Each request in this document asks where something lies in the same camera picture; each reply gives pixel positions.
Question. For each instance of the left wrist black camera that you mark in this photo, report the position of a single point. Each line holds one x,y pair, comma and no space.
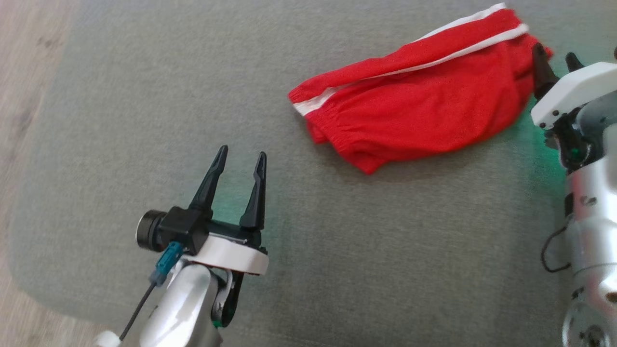
181,229

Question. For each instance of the red white-striped shorts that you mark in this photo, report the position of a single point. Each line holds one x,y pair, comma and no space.
424,101

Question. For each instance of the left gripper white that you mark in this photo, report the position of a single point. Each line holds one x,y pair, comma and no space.
231,253

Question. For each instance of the grey fabric sofa seat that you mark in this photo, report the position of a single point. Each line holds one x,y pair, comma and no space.
361,241

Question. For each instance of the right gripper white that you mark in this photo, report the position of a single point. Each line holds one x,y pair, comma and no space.
573,89

